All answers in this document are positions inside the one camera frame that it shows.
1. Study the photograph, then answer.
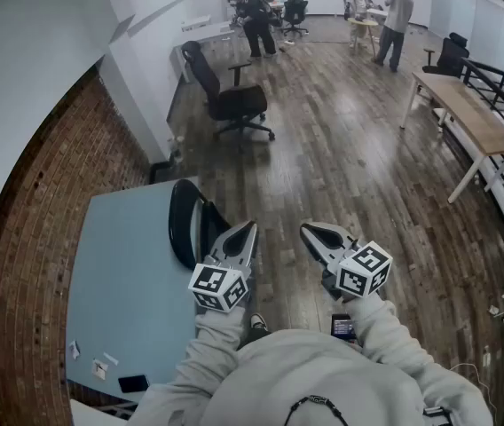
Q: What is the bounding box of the black baseboard strip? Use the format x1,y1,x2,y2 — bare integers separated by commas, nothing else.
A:
148,161,175,185

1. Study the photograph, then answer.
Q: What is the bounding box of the black beaded necklace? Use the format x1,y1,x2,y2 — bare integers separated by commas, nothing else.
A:
284,394,347,426

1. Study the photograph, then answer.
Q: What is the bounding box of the round yellow side table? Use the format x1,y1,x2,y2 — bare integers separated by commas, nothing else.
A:
347,17,380,57

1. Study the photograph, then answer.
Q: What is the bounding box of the light blue table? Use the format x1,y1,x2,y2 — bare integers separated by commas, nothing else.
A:
64,176,211,406

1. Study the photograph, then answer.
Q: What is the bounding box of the person's left shoe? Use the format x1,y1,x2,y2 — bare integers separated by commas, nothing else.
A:
248,312,272,334

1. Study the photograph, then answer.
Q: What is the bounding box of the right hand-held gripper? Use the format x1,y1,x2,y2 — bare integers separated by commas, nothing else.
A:
300,222,394,304

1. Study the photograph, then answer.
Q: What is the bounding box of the person's right forearm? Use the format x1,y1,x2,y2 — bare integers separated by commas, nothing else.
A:
343,290,493,426

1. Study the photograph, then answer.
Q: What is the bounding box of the person's grey hoodie torso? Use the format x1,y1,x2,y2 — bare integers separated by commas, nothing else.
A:
127,328,495,426

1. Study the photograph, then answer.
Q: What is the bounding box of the black mesh office chair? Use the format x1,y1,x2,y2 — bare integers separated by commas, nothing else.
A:
180,40,277,144
280,0,311,37
421,32,471,79

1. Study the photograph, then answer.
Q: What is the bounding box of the person's left forearm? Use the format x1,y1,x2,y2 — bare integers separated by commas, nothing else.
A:
138,304,254,416

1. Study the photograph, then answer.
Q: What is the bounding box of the black phone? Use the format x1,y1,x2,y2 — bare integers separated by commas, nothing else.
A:
117,374,151,395

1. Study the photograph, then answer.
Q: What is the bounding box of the black folding chair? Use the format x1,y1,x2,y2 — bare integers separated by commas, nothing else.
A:
168,178,235,271

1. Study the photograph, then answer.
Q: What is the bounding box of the wooden desk with white legs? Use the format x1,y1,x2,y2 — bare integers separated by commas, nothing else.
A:
399,71,504,205

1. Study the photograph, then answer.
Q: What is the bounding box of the black device with screen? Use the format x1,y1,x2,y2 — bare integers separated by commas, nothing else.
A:
330,312,358,342

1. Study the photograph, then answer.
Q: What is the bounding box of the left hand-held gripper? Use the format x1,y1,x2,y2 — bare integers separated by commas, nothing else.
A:
188,220,260,313

